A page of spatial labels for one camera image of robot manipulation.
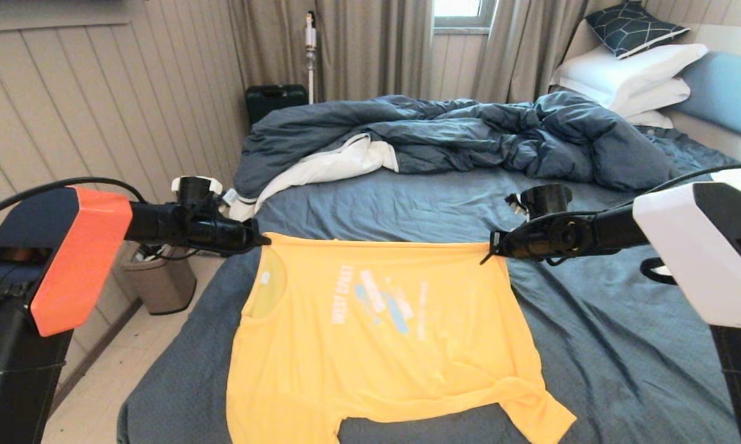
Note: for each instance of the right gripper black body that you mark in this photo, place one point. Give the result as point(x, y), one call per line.
point(524, 243)

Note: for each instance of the beige headboard frame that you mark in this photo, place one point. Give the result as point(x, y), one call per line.
point(716, 139)

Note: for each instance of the blue headboard cushion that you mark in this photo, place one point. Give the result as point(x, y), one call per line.
point(728, 95)

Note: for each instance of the window with grey frame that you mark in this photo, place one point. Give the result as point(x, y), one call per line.
point(456, 7)

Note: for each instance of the brown trash bin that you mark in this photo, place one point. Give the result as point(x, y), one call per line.
point(160, 283)

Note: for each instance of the large white pillow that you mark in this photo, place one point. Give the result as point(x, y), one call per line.
point(623, 71)

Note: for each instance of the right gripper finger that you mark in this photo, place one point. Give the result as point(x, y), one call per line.
point(488, 257)

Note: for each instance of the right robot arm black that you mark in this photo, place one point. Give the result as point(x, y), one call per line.
point(685, 246)

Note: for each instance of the dark green hard case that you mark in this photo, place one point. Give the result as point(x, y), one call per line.
point(271, 102)

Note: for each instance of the dark patterned cushion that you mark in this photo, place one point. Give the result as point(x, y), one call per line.
point(629, 29)

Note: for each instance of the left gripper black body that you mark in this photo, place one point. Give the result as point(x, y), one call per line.
point(222, 234)

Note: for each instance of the dark blue crumpled duvet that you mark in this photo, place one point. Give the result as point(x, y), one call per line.
point(469, 132)

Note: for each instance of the beige curtain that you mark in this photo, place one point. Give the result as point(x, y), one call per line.
point(370, 49)
point(518, 49)

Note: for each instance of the yellow printed t-shirt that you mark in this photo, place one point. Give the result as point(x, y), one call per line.
point(376, 345)

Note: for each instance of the grey-blue bed sheet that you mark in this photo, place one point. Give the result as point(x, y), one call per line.
point(592, 308)

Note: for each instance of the white stick vacuum cleaner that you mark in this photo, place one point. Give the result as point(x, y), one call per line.
point(311, 40)

